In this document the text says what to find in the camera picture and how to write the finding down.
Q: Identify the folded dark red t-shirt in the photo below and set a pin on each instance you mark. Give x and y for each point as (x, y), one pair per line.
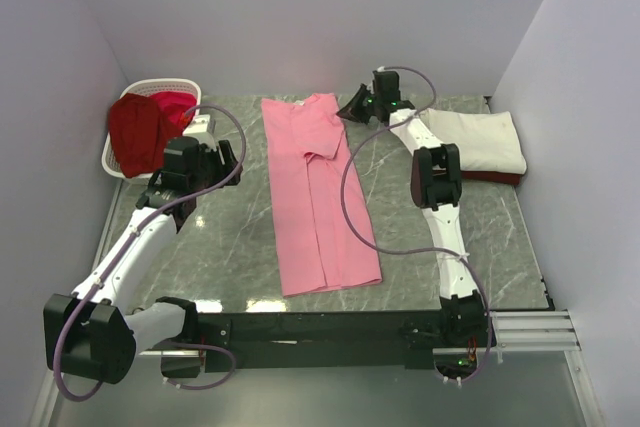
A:
(493, 177)

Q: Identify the white perforated laundry basket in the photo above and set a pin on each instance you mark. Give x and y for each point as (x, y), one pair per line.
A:
(146, 87)

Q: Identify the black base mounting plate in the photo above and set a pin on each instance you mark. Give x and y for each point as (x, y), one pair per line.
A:
(338, 339)

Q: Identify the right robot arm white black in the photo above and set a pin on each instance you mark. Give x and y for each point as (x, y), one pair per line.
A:
(436, 190)

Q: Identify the pink t-shirt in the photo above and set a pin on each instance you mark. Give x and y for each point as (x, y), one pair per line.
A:
(307, 150)

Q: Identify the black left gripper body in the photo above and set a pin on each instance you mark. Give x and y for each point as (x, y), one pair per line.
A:
(220, 162)

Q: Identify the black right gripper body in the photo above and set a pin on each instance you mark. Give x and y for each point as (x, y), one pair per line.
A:
(367, 104)

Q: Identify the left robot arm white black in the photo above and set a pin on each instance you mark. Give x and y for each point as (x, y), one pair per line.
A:
(88, 332)

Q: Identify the crimson red t-shirt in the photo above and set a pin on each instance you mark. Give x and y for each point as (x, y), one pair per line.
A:
(174, 105)

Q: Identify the aluminium rail frame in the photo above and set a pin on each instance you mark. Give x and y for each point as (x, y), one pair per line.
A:
(534, 377)

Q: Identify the folded white t-shirt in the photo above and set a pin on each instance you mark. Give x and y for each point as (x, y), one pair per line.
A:
(486, 142)

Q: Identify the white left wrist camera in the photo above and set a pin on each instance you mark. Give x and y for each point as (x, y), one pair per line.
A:
(201, 128)

